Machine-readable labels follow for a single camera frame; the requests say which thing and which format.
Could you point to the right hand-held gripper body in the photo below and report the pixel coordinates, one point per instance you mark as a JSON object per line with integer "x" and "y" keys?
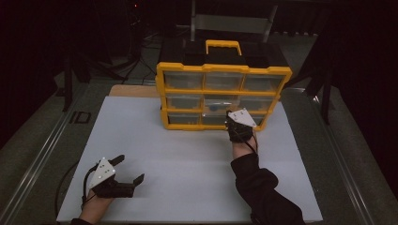
{"x": 242, "y": 120}

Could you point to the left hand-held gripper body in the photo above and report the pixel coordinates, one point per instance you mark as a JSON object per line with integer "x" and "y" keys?
{"x": 103, "y": 173}

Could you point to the clear plastic drawer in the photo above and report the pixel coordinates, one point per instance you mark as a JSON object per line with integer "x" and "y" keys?
{"x": 219, "y": 101}

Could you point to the yellow black drawer organizer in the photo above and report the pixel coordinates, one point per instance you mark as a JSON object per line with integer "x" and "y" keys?
{"x": 183, "y": 91}

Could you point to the person's right hand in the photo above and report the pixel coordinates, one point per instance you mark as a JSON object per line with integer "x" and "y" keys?
{"x": 242, "y": 150}

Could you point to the person's left hand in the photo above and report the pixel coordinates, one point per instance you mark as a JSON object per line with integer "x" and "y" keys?
{"x": 94, "y": 207}

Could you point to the white board sheet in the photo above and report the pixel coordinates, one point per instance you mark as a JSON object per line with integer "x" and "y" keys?
{"x": 172, "y": 162}

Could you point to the grid of clear drawers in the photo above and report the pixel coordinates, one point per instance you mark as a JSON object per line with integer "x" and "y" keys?
{"x": 184, "y": 80}

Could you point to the wooden board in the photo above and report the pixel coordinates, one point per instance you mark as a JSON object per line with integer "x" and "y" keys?
{"x": 131, "y": 91}

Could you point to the black stand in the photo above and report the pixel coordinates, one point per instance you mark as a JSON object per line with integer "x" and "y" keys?
{"x": 325, "y": 93}
{"x": 67, "y": 84}

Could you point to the aluminium rail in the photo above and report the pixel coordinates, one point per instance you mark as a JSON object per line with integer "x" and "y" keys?
{"x": 40, "y": 159}
{"x": 341, "y": 162}

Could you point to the grey metal frame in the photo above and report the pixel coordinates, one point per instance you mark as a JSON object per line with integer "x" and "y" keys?
{"x": 230, "y": 23}

